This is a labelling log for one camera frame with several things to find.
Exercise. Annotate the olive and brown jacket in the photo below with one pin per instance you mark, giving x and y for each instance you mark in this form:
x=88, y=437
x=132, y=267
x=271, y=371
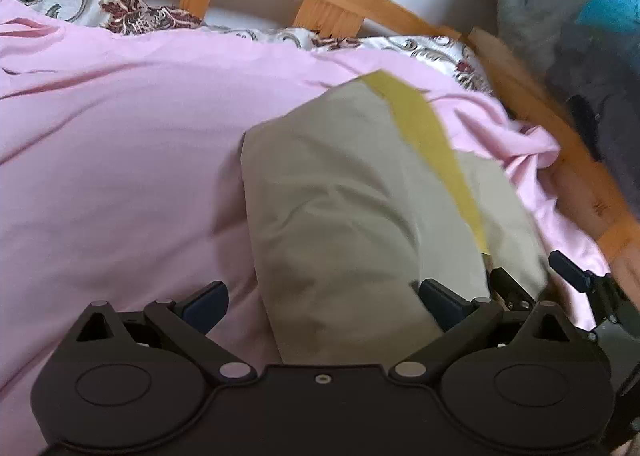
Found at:
x=340, y=196

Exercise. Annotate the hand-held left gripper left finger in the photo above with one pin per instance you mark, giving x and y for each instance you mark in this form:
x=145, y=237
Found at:
x=207, y=307

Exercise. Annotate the pink bed sheet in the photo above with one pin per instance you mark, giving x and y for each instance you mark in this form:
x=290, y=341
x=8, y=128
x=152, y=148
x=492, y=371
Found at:
x=125, y=135

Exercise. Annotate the floral patterned bedspread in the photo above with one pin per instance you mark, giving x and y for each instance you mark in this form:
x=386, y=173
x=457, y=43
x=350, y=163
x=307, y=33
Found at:
x=430, y=48

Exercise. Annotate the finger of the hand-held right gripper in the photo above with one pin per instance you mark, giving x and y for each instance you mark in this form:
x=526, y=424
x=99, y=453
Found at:
x=506, y=286
x=567, y=268

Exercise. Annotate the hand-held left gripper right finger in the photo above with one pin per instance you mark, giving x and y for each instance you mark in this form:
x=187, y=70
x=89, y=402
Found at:
x=441, y=304

